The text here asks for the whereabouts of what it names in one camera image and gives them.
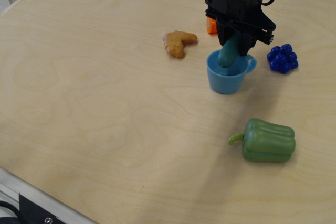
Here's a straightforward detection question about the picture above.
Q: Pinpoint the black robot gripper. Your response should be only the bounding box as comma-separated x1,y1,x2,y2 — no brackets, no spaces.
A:
205,0,276,56

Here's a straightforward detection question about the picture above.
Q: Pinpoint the dark green toy cucumber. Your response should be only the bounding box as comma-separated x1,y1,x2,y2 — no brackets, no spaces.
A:
217,31,240,68

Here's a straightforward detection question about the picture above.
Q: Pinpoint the light blue plastic cup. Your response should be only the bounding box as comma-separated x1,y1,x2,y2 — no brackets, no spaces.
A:
206,50,257,94

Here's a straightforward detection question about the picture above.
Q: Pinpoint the orange toy carrot piece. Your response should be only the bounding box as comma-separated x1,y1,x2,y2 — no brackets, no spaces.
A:
206,17,217,34

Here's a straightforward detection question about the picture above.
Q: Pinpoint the blue toy grape bunch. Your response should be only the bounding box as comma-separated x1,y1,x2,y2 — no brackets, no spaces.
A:
267,44,299,74

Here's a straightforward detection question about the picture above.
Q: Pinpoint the brown toy chicken piece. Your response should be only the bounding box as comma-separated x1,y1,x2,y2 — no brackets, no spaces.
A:
163,30,198,58

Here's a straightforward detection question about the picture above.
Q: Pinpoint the green toy bell pepper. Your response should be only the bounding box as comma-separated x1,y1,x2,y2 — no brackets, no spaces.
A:
228,118,296,163

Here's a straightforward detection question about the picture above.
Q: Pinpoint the aluminium table frame rail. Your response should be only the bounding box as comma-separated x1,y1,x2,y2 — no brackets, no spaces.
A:
1,168,95,224

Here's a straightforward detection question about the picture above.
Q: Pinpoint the black corner bracket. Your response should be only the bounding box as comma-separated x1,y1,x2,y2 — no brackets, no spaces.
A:
19,194,65,224

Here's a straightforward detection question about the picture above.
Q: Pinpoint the black cable bottom left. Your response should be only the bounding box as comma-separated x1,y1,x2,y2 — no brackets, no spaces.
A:
0,200,22,221

